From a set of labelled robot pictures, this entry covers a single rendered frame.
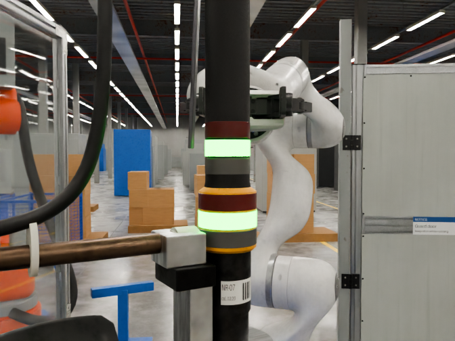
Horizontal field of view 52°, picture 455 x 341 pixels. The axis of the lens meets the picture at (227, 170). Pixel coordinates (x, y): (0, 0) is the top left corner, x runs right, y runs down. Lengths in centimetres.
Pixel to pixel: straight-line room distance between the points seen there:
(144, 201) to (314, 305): 871
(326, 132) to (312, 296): 39
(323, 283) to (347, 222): 115
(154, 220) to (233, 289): 936
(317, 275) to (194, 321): 73
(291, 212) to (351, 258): 115
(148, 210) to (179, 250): 935
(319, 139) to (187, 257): 88
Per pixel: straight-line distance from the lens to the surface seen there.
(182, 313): 34
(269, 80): 89
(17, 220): 30
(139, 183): 963
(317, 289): 104
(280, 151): 115
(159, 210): 967
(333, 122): 115
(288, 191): 111
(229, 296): 34
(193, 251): 32
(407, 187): 222
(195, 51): 35
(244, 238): 33
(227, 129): 33
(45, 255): 30
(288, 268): 106
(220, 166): 33
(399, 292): 230
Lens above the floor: 160
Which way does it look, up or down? 2 degrees down
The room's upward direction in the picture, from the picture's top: straight up
